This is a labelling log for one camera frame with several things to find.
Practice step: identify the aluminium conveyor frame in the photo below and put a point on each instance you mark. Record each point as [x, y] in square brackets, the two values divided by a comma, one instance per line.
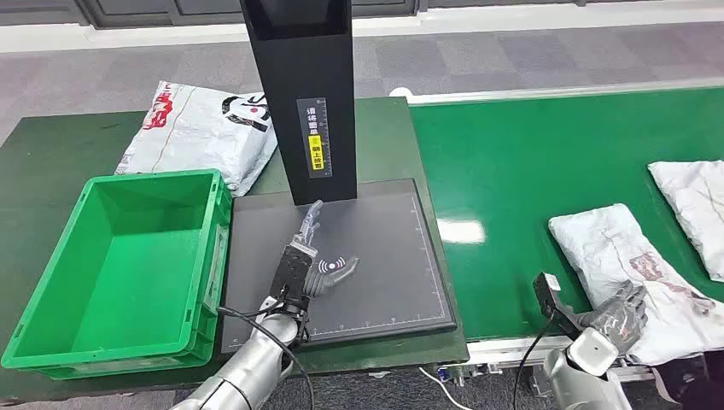
[509, 95]

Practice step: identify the black scanner column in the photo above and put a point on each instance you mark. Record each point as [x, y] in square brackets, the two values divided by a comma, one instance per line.
[305, 68]

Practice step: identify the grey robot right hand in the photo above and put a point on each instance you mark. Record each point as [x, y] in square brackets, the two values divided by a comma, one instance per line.
[616, 319]

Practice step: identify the green conveyor belt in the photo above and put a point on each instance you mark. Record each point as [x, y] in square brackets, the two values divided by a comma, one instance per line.
[509, 170]

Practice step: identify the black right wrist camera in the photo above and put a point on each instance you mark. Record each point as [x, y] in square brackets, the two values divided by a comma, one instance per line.
[546, 294]

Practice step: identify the white conveyor roller end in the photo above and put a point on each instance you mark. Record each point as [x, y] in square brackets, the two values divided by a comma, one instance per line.
[399, 91]

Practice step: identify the large white printed parcel bag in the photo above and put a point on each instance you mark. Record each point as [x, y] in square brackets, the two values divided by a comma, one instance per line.
[192, 136]

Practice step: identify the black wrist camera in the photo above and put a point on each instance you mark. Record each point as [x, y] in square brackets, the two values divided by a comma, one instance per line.
[546, 294]
[291, 271]

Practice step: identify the green plastic crate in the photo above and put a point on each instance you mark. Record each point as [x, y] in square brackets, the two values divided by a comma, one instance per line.
[113, 283]

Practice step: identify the grey parcel bag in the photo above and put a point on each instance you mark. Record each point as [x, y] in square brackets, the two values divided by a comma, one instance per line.
[695, 203]
[611, 249]

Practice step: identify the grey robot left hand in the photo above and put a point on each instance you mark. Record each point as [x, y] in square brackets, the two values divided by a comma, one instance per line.
[331, 278]

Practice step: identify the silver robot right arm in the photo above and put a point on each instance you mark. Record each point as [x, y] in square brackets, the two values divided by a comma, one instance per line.
[577, 379]

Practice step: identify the black scanner base plate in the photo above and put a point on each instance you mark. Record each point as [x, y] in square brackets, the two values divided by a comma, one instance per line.
[384, 283]

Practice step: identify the black yellow label sticker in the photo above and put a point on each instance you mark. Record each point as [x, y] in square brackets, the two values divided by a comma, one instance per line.
[314, 153]

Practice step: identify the black bulky object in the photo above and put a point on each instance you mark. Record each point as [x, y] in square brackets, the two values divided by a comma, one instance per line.
[695, 385]

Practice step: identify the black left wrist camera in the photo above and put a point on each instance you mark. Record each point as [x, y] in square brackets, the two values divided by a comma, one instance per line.
[291, 271]

